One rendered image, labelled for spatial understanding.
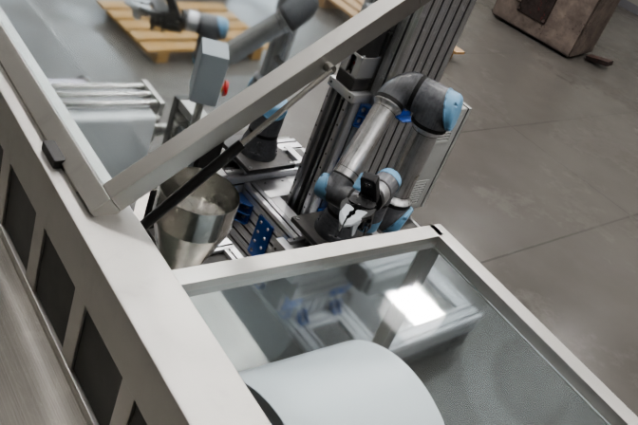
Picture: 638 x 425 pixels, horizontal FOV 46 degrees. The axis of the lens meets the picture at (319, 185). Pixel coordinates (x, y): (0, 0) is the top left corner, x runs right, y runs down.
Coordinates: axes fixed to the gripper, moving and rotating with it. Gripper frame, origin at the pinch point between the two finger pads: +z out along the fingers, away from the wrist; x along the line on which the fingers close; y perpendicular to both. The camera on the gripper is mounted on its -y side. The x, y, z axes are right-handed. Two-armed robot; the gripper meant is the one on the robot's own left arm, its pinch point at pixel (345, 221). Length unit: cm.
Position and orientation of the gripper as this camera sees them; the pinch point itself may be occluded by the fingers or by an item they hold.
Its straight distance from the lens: 191.4
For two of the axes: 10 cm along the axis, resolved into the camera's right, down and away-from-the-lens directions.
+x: -8.9, -3.7, 2.8
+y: -2.0, 8.6, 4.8
